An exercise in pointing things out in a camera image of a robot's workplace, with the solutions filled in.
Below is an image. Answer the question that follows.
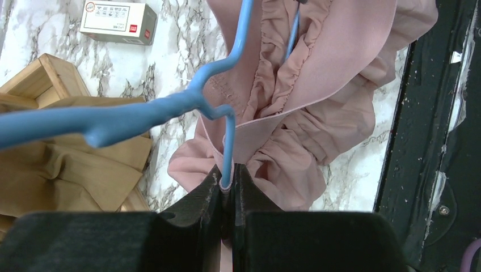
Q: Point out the small white red box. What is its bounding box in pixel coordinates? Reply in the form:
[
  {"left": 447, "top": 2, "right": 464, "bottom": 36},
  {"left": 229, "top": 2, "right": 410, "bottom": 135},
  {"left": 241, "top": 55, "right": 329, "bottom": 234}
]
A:
[{"left": 80, "top": 1, "right": 157, "bottom": 46}]

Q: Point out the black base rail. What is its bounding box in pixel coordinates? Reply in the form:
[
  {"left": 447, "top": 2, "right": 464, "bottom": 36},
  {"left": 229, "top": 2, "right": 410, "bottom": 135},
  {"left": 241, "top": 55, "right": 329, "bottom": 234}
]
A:
[{"left": 374, "top": 1, "right": 480, "bottom": 271}]

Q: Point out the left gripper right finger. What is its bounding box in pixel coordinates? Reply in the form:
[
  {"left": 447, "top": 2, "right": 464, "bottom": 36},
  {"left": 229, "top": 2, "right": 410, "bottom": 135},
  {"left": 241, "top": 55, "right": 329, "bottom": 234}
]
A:
[{"left": 231, "top": 164, "right": 408, "bottom": 271}]

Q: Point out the brown skirt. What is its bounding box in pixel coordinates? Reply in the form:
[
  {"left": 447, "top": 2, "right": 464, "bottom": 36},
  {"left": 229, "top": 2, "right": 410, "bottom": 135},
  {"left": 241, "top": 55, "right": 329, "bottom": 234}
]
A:
[{"left": 0, "top": 95, "right": 154, "bottom": 219}]

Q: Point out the wooden clothes rack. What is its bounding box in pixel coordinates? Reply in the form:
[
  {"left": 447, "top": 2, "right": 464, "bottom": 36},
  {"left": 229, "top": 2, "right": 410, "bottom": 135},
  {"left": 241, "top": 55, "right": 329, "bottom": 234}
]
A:
[{"left": 1, "top": 54, "right": 148, "bottom": 236}]

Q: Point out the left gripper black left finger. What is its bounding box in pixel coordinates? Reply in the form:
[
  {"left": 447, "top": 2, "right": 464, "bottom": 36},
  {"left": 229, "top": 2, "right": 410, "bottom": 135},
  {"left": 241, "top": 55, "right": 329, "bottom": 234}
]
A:
[{"left": 1, "top": 167, "right": 222, "bottom": 271}]

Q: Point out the blue wire hanger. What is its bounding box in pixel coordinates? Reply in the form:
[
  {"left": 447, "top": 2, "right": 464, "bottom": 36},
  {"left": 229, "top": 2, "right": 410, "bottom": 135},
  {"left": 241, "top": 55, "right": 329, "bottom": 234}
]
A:
[{"left": 0, "top": 0, "right": 301, "bottom": 189}]

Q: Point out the pink skirt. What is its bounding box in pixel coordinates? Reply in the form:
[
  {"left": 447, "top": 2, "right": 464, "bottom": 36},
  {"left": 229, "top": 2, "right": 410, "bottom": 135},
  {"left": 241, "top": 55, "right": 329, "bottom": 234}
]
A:
[{"left": 167, "top": 0, "right": 440, "bottom": 272}]

